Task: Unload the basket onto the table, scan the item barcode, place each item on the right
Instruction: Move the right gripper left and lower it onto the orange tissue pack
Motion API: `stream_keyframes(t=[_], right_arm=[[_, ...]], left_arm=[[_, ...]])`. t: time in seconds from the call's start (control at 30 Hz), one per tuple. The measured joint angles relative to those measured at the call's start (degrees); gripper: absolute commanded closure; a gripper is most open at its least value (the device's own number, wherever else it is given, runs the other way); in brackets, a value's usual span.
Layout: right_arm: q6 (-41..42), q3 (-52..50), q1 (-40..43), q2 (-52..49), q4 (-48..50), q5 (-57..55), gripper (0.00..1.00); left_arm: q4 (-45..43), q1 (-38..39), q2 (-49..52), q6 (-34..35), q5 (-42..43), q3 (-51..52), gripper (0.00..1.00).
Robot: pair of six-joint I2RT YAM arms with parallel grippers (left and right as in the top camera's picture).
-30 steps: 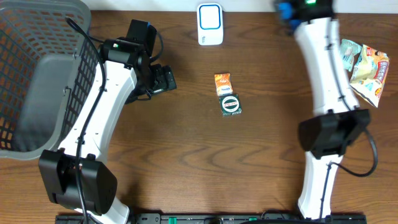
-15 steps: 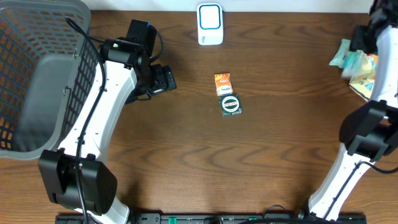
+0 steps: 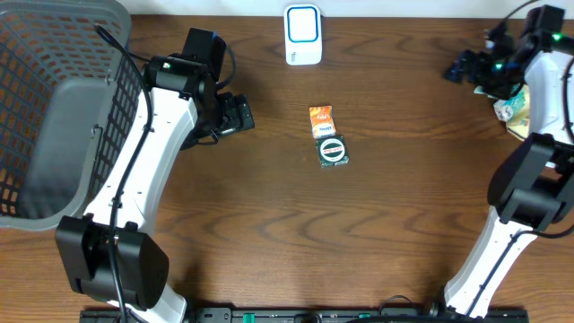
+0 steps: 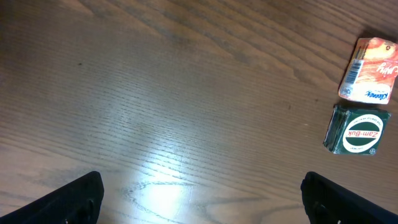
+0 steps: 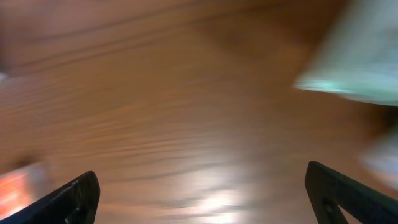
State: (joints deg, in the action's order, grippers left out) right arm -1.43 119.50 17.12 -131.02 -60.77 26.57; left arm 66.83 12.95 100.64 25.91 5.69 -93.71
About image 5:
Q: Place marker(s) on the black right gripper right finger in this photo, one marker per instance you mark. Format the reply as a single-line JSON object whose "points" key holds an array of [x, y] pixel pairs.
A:
{"points": [[330, 192]]}

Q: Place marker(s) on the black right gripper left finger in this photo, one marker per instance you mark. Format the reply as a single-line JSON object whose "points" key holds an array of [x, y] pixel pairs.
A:
{"points": [[73, 203]]}

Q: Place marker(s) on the orange Kleenex tissue pack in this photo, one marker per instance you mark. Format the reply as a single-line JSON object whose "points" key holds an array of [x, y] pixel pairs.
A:
{"points": [[22, 187]]}

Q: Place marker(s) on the teal Kleenex tissue pack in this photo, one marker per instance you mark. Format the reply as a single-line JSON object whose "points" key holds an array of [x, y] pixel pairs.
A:
{"points": [[358, 58]]}

